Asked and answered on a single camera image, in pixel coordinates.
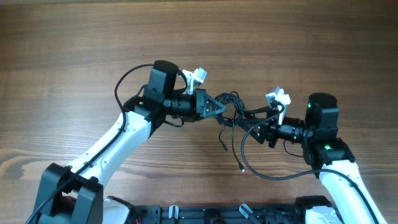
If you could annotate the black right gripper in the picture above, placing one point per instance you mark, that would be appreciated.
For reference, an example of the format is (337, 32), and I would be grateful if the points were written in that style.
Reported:
(272, 134)

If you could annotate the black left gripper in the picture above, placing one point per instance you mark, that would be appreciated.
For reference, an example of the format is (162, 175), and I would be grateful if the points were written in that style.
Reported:
(201, 99)

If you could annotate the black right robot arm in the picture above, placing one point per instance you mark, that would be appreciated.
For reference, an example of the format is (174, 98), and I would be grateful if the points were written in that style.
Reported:
(329, 157)

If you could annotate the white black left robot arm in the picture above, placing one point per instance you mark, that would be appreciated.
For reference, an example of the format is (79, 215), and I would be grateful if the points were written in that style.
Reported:
(74, 193)

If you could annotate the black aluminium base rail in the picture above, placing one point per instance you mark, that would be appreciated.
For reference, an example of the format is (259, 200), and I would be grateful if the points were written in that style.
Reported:
(267, 214)

